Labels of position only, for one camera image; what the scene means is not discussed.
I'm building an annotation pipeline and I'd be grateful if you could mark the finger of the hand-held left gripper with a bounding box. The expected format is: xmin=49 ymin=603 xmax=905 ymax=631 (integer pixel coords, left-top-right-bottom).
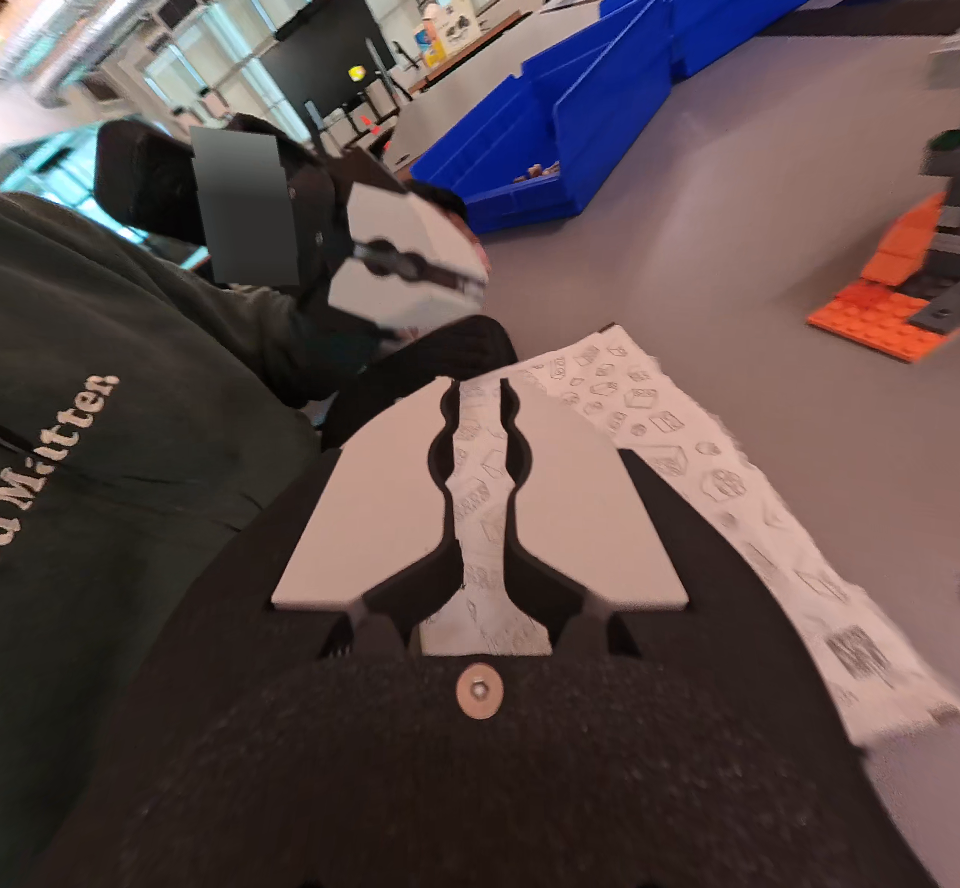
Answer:
xmin=327 ymin=261 xmax=487 ymax=340
xmin=348 ymin=183 xmax=492 ymax=285

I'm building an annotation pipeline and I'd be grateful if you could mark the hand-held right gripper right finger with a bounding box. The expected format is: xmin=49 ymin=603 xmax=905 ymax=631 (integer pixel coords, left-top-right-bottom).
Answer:
xmin=498 ymin=378 xmax=690 ymax=652

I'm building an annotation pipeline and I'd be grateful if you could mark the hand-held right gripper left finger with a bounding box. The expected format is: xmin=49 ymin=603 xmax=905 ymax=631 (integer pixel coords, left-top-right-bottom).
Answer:
xmin=271 ymin=376 xmax=465 ymax=652

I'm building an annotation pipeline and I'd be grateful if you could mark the person's left forearm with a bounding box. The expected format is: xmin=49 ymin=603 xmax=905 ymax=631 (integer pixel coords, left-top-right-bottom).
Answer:
xmin=217 ymin=280 xmax=406 ymax=409

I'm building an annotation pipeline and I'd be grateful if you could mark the grey desk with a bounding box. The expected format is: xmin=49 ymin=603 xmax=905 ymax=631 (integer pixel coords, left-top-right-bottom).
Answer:
xmin=378 ymin=0 xmax=960 ymax=888

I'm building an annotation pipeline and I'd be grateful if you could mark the black quilted cushion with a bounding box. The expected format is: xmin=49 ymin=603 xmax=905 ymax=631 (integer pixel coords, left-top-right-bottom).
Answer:
xmin=321 ymin=315 xmax=520 ymax=451

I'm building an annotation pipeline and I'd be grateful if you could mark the large printed white paper bag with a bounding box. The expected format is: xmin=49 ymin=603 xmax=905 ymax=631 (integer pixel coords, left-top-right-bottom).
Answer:
xmin=420 ymin=324 xmax=960 ymax=748

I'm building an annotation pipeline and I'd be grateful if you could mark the black television screen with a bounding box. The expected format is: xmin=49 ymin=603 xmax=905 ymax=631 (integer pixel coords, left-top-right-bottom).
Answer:
xmin=257 ymin=0 xmax=396 ymax=120

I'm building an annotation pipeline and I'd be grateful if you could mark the wooden table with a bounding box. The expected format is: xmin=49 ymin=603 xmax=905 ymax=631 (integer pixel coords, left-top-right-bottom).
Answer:
xmin=408 ymin=9 xmax=526 ymax=95

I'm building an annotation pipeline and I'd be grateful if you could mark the grey toy brick building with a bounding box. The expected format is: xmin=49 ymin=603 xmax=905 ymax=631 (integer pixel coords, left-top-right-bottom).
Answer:
xmin=808 ymin=130 xmax=960 ymax=364

